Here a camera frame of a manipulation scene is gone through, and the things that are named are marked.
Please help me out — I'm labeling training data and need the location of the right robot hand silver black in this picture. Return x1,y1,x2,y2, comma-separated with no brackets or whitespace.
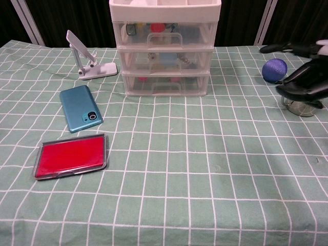
260,39,328,109

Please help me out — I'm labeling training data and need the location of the clear drawer with blue cube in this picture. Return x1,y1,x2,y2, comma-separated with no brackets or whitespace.
117,47,215,74

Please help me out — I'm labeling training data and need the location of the clear drawer with pink toys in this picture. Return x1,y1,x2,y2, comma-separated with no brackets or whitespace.
121,71,211,97

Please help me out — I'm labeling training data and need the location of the small steel cup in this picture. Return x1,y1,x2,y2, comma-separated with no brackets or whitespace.
280,96,323,118

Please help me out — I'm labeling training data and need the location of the purple blue ball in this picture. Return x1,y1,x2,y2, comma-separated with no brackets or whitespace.
261,58,288,83

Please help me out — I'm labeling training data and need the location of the green checked tablecloth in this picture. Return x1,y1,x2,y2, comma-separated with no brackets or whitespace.
0,39,328,246

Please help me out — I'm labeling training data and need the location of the white folding phone stand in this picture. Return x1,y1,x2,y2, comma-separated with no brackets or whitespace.
66,30,118,80

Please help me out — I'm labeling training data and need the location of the blue smartphone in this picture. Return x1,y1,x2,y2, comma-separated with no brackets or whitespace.
59,85,105,133

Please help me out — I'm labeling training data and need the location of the red ink pad clear case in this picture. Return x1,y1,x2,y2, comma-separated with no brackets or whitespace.
33,133,109,181

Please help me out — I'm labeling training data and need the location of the silver frame pole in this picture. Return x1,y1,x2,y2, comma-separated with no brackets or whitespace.
10,0,45,47
254,0,278,47

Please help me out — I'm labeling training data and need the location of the white plastic drawer unit frame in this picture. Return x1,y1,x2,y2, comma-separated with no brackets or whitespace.
109,0,222,97

